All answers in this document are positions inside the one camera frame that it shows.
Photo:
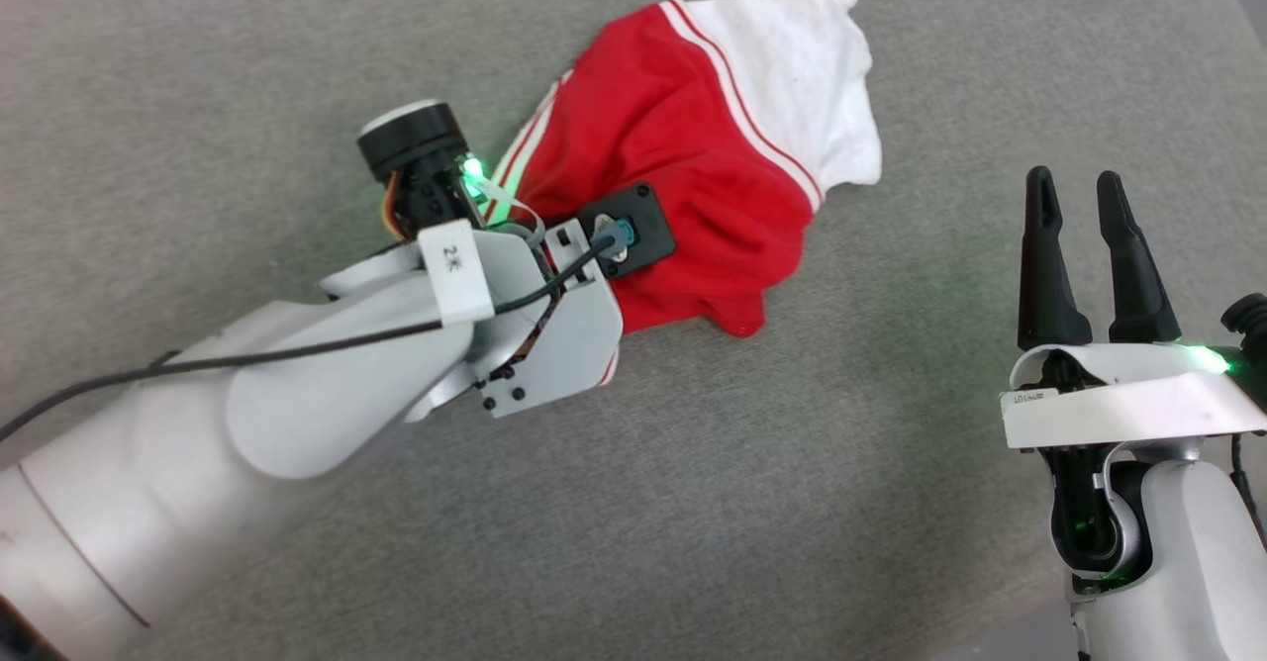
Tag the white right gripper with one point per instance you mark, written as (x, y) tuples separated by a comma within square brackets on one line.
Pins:
[(1119, 404)]

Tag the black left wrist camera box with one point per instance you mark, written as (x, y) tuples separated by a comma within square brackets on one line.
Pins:
[(641, 218)]

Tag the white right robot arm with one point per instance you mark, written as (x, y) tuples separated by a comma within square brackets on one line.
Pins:
[(1188, 562)]

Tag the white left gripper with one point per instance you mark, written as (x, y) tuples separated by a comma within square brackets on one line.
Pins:
[(554, 344)]

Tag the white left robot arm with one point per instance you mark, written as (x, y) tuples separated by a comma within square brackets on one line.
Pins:
[(148, 483)]

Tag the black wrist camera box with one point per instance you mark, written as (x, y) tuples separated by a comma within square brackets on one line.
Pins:
[(1249, 323), (641, 218)]

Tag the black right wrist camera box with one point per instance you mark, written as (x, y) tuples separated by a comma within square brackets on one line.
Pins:
[(1249, 323)]

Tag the red and white sports jersey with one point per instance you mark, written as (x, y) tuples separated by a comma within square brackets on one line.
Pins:
[(693, 127)]

